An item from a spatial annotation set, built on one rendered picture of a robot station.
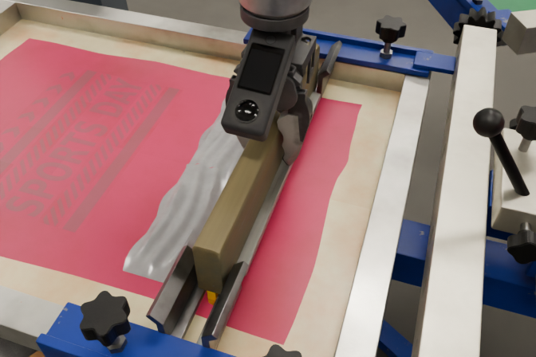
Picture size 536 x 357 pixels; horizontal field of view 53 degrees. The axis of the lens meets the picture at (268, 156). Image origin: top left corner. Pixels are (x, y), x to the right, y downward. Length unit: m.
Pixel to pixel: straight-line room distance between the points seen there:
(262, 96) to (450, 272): 0.25
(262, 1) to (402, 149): 0.30
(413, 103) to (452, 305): 0.36
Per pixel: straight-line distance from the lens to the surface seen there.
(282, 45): 0.56
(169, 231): 0.67
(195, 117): 0.82
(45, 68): 0.99
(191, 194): 0.70
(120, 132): 0.82
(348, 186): 0.72
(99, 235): 0.69
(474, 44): 0.87
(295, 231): 0.67
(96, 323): 0.50
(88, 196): 0.74
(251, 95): 0.54
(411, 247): 0.72
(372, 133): 0.80
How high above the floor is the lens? 1.48
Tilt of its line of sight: 45 degrees down
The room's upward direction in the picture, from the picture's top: straight up
